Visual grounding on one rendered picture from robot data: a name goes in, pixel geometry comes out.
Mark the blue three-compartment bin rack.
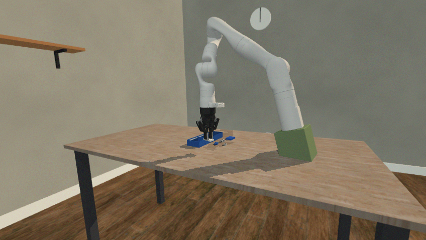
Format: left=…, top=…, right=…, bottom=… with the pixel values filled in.
left=187, top=131, right=223, bottom=148

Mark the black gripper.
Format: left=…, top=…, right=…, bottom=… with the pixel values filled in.
left=196, top=107, right=220, bottom=140

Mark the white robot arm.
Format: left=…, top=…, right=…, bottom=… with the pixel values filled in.
left=195, top=17, right=304, bottom=131

